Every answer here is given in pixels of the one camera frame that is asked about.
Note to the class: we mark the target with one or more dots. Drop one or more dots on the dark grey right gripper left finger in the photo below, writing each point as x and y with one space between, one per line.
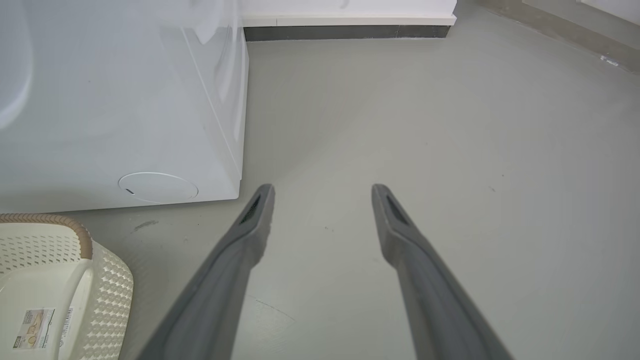
215 300

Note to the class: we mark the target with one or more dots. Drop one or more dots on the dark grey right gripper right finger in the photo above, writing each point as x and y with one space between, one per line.
440 305

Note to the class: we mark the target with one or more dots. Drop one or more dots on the cream perforated laundry basket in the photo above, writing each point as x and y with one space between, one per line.
55 295

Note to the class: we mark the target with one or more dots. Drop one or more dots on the white washing machine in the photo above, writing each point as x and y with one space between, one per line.
120 100

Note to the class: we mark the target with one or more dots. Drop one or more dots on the white cabinet with dark plinth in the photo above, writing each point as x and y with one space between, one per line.
350 20

